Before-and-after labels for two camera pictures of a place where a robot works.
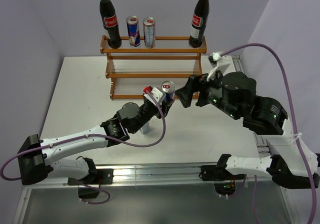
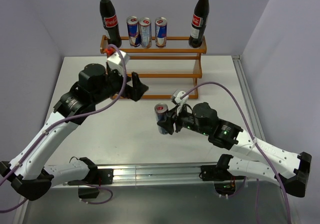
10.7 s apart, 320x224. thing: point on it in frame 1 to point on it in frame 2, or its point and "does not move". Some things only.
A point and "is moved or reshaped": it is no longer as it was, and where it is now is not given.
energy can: [168, 88] to [161, 32]
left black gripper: [166, 105] to [135, 92]
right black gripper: [185, 93] to [168, 123]
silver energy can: [145, 129] to [160, 110]
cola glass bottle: [109, 18] does not move
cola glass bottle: [200, 18] does not move
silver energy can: [149, 32] is moved or reshaped
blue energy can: [133, 29] does not move
